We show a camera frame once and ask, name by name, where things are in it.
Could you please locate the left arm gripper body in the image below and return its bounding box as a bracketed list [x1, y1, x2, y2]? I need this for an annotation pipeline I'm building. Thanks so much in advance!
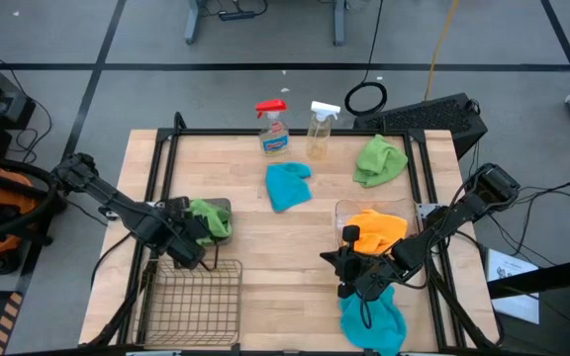
[163, 196, 208, 272]

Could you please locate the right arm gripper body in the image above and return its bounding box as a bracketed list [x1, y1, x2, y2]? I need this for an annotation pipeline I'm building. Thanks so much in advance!
[334, 224, 398, 303]

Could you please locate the green microfiber towel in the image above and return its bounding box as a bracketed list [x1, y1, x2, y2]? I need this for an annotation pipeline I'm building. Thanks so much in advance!
[189, 198, 234, 247]
[352, 133, 409, 189]

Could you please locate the teal microfiber towel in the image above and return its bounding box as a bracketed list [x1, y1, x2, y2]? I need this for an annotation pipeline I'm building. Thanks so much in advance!
[338, 286, 409, 356]
[264, 161, 314, 214]

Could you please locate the smoked grey plastic bin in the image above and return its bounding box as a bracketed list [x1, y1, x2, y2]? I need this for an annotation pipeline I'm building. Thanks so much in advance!
[185, 197, 234, 247]

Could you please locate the clear plastic bin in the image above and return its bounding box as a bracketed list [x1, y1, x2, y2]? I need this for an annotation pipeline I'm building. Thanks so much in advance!
[333, 197, 423, 257]

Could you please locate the spray bottle red trigger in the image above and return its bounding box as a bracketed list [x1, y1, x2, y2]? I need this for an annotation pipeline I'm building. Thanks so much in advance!
[253, 98, 290, 158]

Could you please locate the spray bottle white trigger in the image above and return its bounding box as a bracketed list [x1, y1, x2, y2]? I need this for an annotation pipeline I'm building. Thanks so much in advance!
[306, 100, 341, 161]

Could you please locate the white printed paper sheet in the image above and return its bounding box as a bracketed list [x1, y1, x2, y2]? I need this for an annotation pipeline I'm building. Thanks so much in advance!
[486, 248, 541, 325]

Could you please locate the black computer tower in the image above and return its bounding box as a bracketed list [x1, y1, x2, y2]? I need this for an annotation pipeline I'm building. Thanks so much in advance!
[352, 92, 489, 160]

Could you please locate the orange black shop vacuum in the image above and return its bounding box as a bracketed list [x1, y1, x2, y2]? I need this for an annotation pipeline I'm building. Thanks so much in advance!
[0, 155, 68, 276]

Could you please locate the black side desk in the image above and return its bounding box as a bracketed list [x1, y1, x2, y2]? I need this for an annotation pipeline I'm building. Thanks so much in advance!
[487, 254, 570, 356]

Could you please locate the grey desk leg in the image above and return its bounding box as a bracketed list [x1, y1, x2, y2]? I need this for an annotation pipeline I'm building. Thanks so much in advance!
[184, 0, 206, 46]
[332, 0, 348, 48]

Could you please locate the black power strip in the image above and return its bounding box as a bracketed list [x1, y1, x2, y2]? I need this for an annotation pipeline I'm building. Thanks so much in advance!
[217, 8, 257, 23]

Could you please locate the wire mesh basket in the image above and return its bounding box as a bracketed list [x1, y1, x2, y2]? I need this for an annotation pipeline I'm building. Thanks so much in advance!
[134, 258, 244, 347]

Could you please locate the black aluminium table frame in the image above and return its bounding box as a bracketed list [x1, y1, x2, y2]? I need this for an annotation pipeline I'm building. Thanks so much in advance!
[84, 111, 502, 356]

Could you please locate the black coiled cable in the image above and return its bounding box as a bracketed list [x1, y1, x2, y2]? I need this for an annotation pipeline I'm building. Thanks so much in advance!
[342, 0, 389, 118]

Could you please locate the yellow cable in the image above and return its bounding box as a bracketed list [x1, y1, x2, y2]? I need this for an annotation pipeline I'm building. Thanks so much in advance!
[423, 0, 460, 103]

